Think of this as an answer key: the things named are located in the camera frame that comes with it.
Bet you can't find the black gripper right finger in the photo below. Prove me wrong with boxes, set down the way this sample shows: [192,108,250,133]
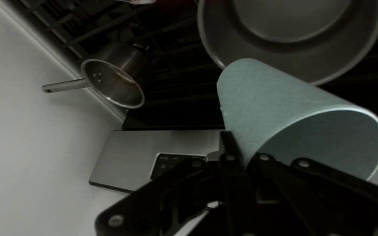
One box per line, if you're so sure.
[247,152,378,236]

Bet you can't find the black steel gas stove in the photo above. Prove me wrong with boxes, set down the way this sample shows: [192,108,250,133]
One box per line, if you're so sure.
[4,0,378,194]

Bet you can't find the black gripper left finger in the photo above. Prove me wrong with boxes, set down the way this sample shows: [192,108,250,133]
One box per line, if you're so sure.
[95,130,248,236]

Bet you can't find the small steel saucepan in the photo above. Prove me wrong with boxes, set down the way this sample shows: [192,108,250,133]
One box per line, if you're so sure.
[42,42,150,111]

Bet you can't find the light blue cup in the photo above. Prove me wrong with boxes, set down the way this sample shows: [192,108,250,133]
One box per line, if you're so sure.
[216,58,378,188]

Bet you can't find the large steel pot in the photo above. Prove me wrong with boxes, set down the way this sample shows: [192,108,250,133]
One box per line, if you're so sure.
[196,0,378,87]

